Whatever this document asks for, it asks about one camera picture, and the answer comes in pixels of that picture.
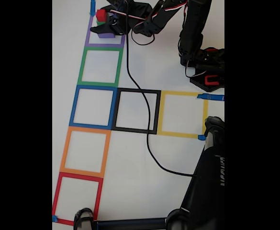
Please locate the green cube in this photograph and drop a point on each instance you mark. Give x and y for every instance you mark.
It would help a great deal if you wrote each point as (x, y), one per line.
(99, 22)

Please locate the blue square frame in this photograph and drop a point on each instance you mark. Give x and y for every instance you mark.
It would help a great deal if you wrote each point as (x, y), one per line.
(89, 125)

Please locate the orange square frame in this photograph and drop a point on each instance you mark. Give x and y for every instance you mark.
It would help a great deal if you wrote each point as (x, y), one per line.
(64, 153)

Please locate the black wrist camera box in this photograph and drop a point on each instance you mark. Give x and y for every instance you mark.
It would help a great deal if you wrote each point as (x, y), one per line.
(117, 2)

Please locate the red table clamp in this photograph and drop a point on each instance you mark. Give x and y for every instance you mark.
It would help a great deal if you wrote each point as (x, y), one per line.
(211, 82)

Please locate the green square frame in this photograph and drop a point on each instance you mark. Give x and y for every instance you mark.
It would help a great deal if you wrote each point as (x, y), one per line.
(80, 69)

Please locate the blue tape strip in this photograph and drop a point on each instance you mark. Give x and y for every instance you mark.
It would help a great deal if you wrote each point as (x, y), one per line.
(92, 6)
(201, 137)
(54, 218)
(214, 97)

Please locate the purple square frame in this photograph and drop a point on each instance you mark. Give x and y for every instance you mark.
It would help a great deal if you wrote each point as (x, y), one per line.
(87, 38)

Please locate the black square frame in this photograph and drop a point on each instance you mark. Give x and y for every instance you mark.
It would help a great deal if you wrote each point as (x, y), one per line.
(125, 129)

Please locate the small red cube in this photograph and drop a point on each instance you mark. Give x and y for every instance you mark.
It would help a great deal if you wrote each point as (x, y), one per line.
(101, 14)

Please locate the black camera tripod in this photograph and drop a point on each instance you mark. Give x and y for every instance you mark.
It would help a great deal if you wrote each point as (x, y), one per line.
(202, 191)

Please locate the large purple cube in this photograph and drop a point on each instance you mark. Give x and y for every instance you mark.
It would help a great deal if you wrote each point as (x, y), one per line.
(106, 36)

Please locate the red square frame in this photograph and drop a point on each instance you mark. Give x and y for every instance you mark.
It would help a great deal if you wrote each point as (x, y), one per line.
(56, 196)

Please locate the yellow square frame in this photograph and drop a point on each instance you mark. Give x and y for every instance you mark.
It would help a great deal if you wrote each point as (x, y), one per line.
(178, 134)

